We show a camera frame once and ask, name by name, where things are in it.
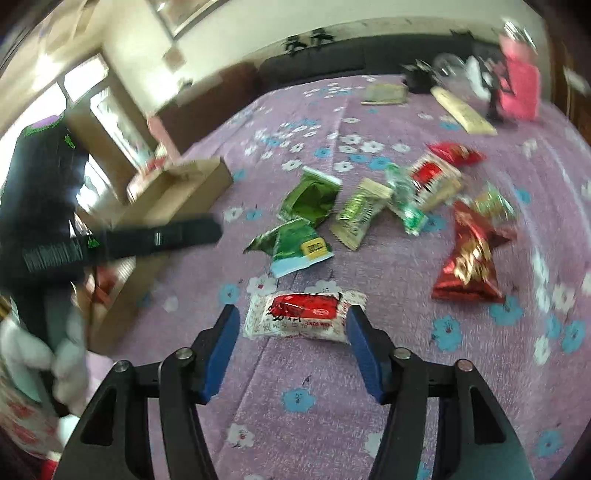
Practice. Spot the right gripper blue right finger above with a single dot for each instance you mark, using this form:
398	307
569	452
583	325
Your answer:
475	438

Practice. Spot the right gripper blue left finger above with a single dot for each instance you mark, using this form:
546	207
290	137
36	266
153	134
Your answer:
111	439

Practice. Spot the dark red foil bag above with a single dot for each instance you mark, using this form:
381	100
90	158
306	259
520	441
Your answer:
469	272

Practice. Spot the white red snack packet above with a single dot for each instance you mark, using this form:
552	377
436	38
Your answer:
318	316

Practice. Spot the clear green cake packet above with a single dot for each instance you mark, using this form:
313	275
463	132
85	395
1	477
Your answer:
491	204

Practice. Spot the clear green candy wrapper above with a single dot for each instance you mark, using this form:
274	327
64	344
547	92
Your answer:
402	201

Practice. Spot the green bag yellow label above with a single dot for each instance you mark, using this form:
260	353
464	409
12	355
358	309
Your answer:
298	246

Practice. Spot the white packet red square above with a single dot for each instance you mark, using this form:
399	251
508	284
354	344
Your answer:
435	181

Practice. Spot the cream green snack packet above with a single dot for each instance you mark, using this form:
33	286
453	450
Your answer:
353	221

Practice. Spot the dark green foil bag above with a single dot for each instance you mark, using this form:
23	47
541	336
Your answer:
309	204

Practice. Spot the small red wrapper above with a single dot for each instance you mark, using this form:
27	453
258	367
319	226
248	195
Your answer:
456	154

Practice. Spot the white gloved left hand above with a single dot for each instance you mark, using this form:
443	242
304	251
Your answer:
24	354

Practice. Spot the shallow cardboard box tray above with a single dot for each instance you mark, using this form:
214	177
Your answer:
110	299

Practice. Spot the brown armchair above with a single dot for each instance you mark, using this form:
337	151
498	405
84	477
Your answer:
199	109

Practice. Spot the purple floral tablecloth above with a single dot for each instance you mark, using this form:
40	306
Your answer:
298	409

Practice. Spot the framed horse painting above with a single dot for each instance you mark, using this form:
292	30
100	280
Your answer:
177	16

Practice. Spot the cream lotion tube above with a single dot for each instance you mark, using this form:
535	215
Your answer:
470	120

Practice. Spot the black clamp on sofa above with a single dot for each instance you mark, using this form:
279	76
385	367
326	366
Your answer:
293	44

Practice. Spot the olive green notebook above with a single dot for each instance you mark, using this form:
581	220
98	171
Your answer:
385	94

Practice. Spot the black pen cup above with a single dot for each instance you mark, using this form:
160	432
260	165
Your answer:
418	77

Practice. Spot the black phone stand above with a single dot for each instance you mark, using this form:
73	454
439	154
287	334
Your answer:
494	78

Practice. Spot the clear plastic cup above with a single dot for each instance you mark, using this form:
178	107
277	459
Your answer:
449	70

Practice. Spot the black sofa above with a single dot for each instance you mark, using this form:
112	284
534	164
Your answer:
374	55

